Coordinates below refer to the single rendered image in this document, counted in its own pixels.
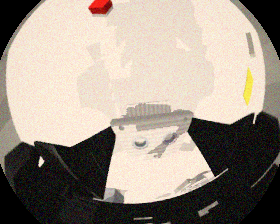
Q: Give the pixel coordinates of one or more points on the small red block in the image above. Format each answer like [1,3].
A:
[100,6]

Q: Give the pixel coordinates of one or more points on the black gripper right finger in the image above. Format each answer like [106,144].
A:
[217,141]

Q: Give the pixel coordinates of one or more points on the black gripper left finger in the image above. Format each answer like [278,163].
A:
[87,162]

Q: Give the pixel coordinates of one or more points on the yellow flat plate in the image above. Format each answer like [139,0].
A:
[248,87]

